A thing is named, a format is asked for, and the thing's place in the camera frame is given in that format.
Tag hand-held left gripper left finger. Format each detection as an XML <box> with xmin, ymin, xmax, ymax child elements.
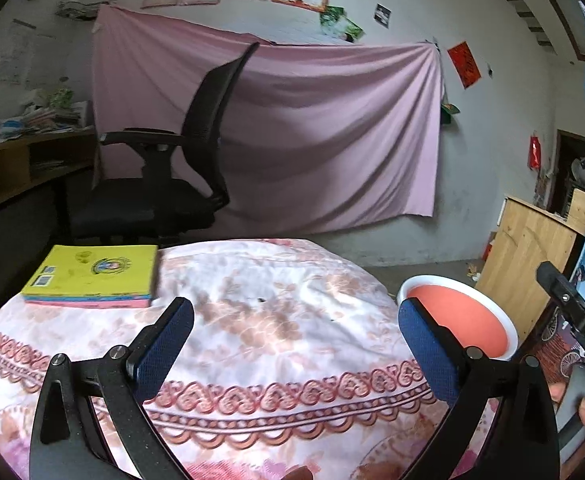
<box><xmin>29</xmin><ymin>296</ymin><xmax>196</xmax><ymax>480</ymax></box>

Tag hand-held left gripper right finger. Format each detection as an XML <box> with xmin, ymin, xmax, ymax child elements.
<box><xmin>397</xmin><ymin>297</ymin><xmax>560</xmax><ymax>480</ymax></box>

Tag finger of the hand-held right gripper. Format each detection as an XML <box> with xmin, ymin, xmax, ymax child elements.
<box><xmin>536</xmin><ymin>260</ymin><xmax>585</xmax><ymax>317</ymax></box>

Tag orange white plastic basin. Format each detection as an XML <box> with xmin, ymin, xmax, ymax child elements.
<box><xmin>396</xmin><ymin>275</ymin><xmax>518</xmax><ymax>362</ymax></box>

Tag wooden cabinet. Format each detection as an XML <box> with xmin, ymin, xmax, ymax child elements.
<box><xmin>475</xmin><ymin>196</ymin><xmax>585</xmax><ymax>341</ymax></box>

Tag small wooden panel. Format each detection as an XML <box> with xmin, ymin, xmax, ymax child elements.
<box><xmin>567</xmin><ymin>187</ymin><xmax>585</xmax><ymax>236</ymax></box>

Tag pink book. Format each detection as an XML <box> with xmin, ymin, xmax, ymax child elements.
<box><xmin>25</xmin><ymin>297</ymin><xmax>153</xmax><ymax>310</ymax></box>

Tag blue book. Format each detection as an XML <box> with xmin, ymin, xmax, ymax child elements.
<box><xmin>24</xmin><ymin>291</ymin><xmax>154</xmax><ymax>305</ymax></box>

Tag yellow book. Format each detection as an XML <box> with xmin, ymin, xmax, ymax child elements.
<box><xmin>21</xmin><ymin>245</ymin><xmax>159</xmax><ymax>298</ymax></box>

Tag floral pink tablecloth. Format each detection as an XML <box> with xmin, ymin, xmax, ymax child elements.
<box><xmin>0</xmin><ymin>237</ymin><xmax>498</xmax><ymax>480</ymax></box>

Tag red hanging ornament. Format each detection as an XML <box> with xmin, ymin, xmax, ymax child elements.
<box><xmin>528</xmin><ymin>132</ymin><xmax>543</xmax><ymax>170</ymax></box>

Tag black office chair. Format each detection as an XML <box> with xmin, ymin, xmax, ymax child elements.
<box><xmin>94</xmin><ymin>41</ymin><xmax>260</xmax><ymax>246</ymax></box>

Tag papers in desk shelf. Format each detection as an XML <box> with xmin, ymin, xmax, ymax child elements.
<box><xmin>30</xmin><ymin>159</ymin><xmax>66</xmax><ymax>176</ymax></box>

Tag wooden desk with shelf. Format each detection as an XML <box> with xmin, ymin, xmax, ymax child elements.
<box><xmin>0</xmin><ymin>127</ymin><xmax>98</xmax><ymax>241</ymax></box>

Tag pile of papers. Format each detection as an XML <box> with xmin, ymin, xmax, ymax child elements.
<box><xmin>0</xmin><ymin>107</ymin><xmax>90</xmax><ymax>143</ymax></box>

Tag green floral bag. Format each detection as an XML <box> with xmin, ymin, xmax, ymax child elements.
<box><xmin>47</xmin><ymin>87</ymin><xmax>76</xmax><ymax>111</ymax></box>

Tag green landscape photo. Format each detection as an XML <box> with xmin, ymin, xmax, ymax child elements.
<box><xmin>335</xmin><ymin>16</ymin><xmax>363</xmax><ymax>43</ymax></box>
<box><xmin>319</xmin><ymin>6</ymin><xmax>345</xmax><ymax>36</ymax></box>

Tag dark door frame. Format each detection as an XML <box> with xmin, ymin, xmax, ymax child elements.
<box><xmin>547</xmin><ymin>130</ymin><xmax>585</xmax><ymax>211</ymax></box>

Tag red paper wall decoration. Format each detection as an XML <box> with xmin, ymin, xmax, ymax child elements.
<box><xmin>447</xmin><ymin>40</ymin><xmax>483</xmax><ymax>90</ymax></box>

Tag pink wall cloth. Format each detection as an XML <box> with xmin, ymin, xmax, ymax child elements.
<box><xmin>92</xmin><ymin>4</ymin><xmax>445</xmax><ymax>235</ymax></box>

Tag white wall calendar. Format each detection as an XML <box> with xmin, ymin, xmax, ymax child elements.
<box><xmin>0</xmin><ymin>20</ymin><xmax>36</xmax><ymax>86</ymax></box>

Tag black wire wall rack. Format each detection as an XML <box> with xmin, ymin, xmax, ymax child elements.
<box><xmin>56</xmin><ymin>0</ymin><xmax>104</xmax><ymax>21</ymax></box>

